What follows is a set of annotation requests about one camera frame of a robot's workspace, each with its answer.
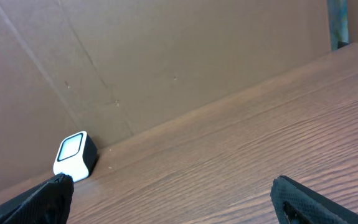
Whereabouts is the teal vertical post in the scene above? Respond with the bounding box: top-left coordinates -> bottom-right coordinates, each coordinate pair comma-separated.
327,0 -> 349,51

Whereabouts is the brown cardboard backboard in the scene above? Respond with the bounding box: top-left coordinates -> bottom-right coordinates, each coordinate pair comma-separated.
0,1 -> 334,192

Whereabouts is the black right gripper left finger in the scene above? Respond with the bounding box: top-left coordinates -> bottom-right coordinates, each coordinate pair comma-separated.
0,174 -> 74,224

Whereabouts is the white barcode scanner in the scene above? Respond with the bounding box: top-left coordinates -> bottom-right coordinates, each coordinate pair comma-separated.
53,131 -> 98,182

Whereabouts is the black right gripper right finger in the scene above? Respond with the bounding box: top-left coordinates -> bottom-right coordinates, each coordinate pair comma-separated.
270,175 -> 358,224

